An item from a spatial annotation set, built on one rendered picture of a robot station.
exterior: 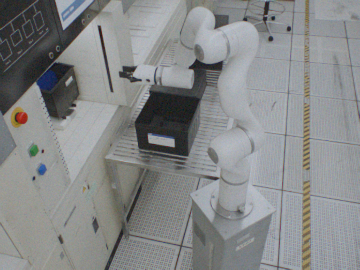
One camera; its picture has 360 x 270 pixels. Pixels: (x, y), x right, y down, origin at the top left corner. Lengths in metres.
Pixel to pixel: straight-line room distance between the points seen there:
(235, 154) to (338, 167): 1.77
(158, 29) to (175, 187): 1.15
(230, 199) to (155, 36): 1.48
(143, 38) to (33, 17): 1.42
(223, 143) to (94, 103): 0.97
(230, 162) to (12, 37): 0.82
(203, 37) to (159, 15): 1.81
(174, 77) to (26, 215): 0.80
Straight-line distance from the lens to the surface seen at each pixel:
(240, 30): 1.22
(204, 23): 1.23
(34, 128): 1.37
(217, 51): 1.16
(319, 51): 4.40
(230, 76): 1.25
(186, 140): 1.77
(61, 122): 1.95
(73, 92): 1.98
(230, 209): 1.62
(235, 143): 1.33
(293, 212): 2.65
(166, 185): 2.72
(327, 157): 3.08
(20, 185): 1.36
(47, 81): 1.97
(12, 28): 1.24
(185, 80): 1.58
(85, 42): 1.89
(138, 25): 2.82
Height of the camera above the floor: 2.09
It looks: 43 degrees down
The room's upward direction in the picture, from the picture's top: 3 degrees counter-clockwise
